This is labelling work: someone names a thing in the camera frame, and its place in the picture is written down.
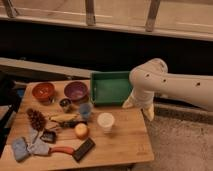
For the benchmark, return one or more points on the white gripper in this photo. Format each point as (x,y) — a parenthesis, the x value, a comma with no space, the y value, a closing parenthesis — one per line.
(142,99)

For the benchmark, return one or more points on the blue plastic cup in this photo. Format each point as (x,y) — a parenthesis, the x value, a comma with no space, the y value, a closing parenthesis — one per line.
(85,110)

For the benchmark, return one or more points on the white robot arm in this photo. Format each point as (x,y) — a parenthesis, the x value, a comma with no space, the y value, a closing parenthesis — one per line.
(153,77)

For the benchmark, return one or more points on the green plastic tray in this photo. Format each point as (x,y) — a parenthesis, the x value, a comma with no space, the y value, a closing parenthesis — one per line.
(109,88)

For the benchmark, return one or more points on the yellow apple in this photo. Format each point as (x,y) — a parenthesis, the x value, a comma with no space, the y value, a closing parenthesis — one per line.
(81,130)

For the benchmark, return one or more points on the black rectangular block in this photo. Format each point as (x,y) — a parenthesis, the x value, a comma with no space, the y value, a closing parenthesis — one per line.
(83,149)

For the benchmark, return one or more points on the purple bowl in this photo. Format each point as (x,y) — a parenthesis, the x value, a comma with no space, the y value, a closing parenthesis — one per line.
(76,90)

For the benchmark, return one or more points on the small dark metal cup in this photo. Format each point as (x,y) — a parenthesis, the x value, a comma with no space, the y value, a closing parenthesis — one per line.
(65,104)

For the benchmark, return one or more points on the yellow banana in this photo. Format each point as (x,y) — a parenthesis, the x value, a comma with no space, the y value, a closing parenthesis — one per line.
(63,117)

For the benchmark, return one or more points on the small black square dish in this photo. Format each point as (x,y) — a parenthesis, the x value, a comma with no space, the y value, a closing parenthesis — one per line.
(48,136)

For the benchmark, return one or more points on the red-orange bowl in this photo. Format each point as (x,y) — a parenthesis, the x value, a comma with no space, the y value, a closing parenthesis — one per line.
(44,91)

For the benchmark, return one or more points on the pine cone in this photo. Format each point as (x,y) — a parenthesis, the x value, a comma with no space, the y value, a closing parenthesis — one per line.
(36,119)

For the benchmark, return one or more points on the blue grey cloth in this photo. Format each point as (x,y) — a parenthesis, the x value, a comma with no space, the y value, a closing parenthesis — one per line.
(23,149)

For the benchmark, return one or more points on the red handled tool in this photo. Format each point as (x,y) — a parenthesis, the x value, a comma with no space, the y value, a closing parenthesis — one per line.
(62,149)

